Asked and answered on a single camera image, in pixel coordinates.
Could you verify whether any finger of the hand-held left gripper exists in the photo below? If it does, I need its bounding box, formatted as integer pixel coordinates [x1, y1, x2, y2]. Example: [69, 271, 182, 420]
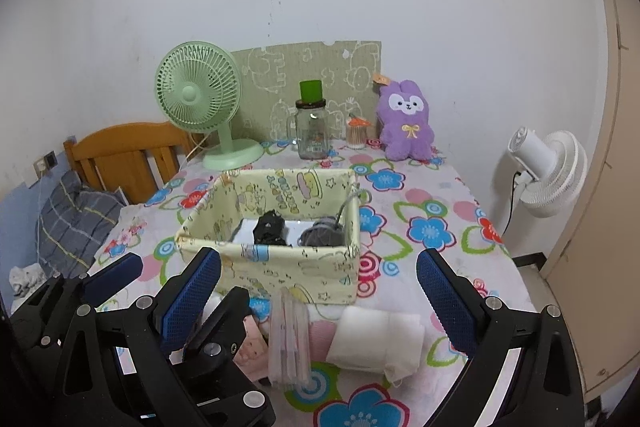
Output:
[10, 252, 145, 358]
[170, 288, 276, 427]

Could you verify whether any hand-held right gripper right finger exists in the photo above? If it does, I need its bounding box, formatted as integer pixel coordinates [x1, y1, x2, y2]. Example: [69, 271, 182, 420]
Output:
[416, 248, 586, 427]

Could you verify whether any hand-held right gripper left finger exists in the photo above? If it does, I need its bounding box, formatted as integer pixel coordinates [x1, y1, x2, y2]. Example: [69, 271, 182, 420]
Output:
[52, 247, 223, 427]

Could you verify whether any white towel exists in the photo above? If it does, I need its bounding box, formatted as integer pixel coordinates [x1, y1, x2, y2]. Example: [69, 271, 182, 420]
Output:
[326, 306, 426, 380]

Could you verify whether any yellow printed fabric storage box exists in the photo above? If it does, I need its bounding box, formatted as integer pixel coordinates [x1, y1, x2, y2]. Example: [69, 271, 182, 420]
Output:
[175, 168, 362, 306]

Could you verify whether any white plastic bag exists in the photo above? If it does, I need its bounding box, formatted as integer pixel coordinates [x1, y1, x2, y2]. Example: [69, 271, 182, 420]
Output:
[202, 289, 231, 323]

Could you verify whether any grey plaid pillow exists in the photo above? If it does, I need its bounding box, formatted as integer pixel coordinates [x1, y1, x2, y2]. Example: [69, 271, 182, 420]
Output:
[37, 169, 126, 278]

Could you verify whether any clear plastic pack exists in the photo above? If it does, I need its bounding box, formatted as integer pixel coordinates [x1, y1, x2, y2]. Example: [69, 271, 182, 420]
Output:
[268, 287, 312, 390]

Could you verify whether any white grey crumpled cloth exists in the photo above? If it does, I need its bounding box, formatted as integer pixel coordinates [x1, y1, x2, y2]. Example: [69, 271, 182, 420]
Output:
[9, 264, 46, 298]

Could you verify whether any pink cloth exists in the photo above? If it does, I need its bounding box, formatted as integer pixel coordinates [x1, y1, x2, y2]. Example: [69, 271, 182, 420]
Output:
[307, 319, 341, 363]

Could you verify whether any black lumpy item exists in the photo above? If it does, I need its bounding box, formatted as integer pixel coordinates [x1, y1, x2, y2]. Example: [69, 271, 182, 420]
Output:
[253, 209, 292, 249]

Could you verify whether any floral tablecloth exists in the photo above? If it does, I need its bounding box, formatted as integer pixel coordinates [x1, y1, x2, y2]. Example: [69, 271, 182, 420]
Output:
[90, 138, 541, 427]

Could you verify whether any grey yarn ball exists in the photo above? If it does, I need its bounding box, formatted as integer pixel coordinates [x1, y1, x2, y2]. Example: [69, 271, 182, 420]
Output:
[299, 216, 346, 248]

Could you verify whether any white standing fan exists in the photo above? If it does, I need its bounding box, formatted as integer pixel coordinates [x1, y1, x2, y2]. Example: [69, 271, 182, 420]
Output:
[507, 126, 588, 220]

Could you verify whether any purple plush rabbit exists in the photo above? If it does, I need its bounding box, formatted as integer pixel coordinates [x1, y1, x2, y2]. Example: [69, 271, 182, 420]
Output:
[371, 73, 437, 162]

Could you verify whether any beige wardrobe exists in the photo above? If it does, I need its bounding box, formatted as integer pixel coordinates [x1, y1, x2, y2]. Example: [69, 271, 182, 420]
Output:
[542, 0, 640, 403]

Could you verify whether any small container with orange lid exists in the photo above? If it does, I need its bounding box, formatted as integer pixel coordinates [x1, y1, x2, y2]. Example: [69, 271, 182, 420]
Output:
[346, 114, 373, 151]

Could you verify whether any green desk fan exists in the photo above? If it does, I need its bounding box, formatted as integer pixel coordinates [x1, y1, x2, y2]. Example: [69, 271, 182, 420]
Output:
[154, 40, 264, 171]

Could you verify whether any glass jar with green lid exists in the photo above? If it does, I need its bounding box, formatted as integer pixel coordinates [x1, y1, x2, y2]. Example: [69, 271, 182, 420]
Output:
[286, 80, 331, 160]

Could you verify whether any green printed cardboard sheet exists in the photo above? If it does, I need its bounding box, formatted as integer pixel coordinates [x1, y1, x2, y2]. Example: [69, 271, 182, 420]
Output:
[230, 40, 383, 142]

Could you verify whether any black fan cable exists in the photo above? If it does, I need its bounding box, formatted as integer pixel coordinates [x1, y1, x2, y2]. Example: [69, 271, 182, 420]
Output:
[500, 169, 523, 235]

